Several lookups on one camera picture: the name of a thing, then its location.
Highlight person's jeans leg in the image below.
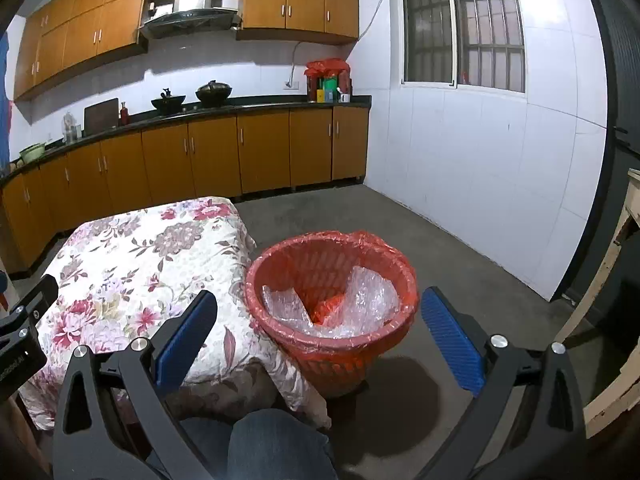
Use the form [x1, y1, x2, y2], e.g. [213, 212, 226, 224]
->
[180, 408, 338, 479]

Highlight barred window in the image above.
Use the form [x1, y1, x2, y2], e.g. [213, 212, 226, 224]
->
[399, 0, 526, 93]

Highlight red mesh trash basket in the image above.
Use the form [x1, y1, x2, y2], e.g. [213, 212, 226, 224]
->
[244, 231, 420, 398]

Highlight orange-red knotted plastic bag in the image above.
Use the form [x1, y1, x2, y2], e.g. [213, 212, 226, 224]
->
[310, 294, 344, 327]

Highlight glass jars on counter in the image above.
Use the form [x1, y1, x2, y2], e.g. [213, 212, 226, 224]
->
[62, 112, 82, 144]

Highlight range hood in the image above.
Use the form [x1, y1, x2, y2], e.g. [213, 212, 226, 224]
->
[138, 0, 243, 40]

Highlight red bag with groceries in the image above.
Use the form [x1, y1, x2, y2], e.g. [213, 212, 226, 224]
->
[305, 58, 352, 103]

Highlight wooden bench frame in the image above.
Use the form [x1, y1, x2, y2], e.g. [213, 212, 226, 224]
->
[552, 168, 640, 440]

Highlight black wok with lid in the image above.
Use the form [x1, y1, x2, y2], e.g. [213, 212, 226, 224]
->
[195, 80, 232, 107]

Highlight floral tablecloth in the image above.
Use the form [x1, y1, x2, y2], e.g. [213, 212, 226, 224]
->
[20, 196, 331, 431]

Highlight clear bubble wrap sheet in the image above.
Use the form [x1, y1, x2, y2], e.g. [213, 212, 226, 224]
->
[262, 266, 400, 339]

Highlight red bottle on counter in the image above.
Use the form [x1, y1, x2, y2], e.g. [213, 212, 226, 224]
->
[119, 102, 130, 126]

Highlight green pot on counter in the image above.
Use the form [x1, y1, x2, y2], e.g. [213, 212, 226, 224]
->
[20, 143, 46, 165]

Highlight dark cutting board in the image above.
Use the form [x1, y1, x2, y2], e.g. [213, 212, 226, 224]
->
[82, 98, 119, 138]

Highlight black wok left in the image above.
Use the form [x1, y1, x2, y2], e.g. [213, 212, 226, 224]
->
[151, 88, 186, 116]

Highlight lower wooden kitchen cabinets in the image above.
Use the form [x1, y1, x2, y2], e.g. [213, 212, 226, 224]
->
[1, 96, 371, 278]

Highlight blue hanging cloth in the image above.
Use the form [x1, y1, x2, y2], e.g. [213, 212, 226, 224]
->
[0, 32, 11, 174]

